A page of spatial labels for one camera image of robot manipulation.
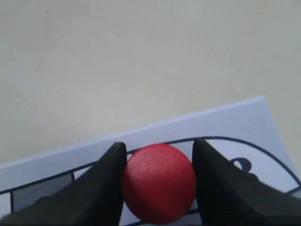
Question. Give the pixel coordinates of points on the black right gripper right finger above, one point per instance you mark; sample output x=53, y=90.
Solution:
x=228, y=196

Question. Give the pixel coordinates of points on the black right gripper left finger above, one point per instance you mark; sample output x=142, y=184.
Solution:
x=94, y=199

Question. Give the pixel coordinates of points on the numbered paper game board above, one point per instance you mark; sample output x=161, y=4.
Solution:
x=243, y=133

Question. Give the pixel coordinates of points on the red cylinder game piece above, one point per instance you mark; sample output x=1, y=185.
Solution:
x=159, y=184

